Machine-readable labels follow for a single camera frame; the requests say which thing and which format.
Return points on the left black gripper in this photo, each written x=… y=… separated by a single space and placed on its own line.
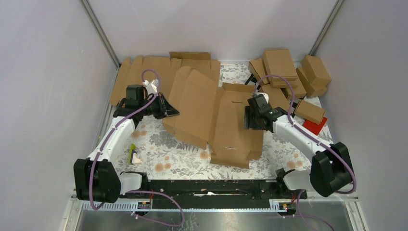
x=168 y=110

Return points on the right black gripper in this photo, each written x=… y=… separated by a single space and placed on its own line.
x=248 y=122

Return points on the cardboard box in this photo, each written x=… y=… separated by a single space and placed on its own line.
x=279 y=62
x=298 y=89
x=257 y=68
x=213 y=116
x=315 y=71
x=311 y=89

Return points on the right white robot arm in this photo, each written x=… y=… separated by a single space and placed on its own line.
x=331 y=168

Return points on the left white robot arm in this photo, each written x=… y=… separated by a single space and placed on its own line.
x=96 y=179

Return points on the folded box on checkerboard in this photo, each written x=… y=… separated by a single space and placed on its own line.
x=277 y=98

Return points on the leaning folded cardboard box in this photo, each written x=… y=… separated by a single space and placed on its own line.
x=257 y=68

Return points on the folded box on red box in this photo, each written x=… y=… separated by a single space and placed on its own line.
x=310 y=112

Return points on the stack of flat cardboard sheets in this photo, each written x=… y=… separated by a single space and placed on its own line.
x=134 y=71

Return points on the floral patterned table mat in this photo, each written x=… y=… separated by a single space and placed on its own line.
x=165 y=158

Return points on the green white small tool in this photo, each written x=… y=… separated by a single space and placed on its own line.
x=132 y=156

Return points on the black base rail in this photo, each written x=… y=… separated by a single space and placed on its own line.
x=217 y=194

